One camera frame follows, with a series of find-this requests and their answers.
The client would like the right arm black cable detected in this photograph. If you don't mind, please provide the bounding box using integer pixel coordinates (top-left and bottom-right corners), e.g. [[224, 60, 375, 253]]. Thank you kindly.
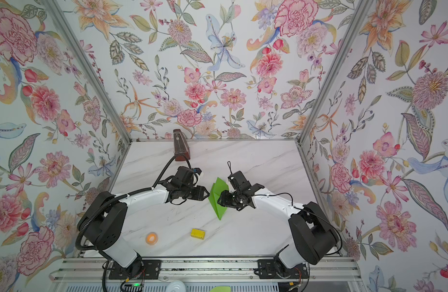
[[256, 191, 294, 205]]

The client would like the aluminium frame post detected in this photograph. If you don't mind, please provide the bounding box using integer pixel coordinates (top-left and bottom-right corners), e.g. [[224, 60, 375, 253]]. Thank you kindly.
[[41, 0, 132, 147], [298, 0, 372, 146]]

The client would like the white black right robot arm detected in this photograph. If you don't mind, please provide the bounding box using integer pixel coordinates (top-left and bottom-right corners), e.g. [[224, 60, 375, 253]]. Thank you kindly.
[[217, 171, 341, 269]]

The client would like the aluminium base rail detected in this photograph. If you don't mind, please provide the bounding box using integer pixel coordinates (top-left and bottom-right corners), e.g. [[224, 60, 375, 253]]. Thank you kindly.
[[49, 256, 362, 283]]

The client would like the yellow sponge block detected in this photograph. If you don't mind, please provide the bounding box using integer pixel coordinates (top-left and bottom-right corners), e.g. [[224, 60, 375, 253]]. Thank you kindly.
[[191, 228, 206, 240]]

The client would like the brown wooden metronome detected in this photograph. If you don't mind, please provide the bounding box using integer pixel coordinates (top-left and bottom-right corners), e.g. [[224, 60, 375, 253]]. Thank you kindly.
[[173, 129, 191, 161]]

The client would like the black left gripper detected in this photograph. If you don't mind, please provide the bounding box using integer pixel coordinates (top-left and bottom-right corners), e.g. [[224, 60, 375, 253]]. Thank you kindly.
[[179, 184, 212, 201]]

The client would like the green square paper sheet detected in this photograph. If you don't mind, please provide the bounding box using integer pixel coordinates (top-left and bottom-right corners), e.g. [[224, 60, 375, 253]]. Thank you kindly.
[[208, 178, 229, 220]]

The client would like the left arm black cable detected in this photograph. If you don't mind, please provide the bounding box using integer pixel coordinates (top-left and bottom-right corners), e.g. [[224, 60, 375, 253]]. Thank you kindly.
[[151, 155, 192, 189]]

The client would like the aluminium frame post right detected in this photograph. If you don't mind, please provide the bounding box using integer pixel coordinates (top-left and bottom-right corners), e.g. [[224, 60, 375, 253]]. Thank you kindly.
[[298, 0, 372, 146]]

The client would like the aluminium frame post left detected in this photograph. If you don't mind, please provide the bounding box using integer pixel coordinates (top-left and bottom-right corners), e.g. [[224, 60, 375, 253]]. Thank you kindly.
[[41, 0, 132, 147]]

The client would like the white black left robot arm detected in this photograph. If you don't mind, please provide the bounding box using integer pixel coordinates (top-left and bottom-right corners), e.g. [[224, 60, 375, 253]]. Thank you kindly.
[[75, 166, 209, 271]]

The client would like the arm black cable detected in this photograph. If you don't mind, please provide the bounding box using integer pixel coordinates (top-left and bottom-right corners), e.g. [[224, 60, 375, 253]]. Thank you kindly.
[[256, 191, 294, 205], [151, 155, 192, 189]]

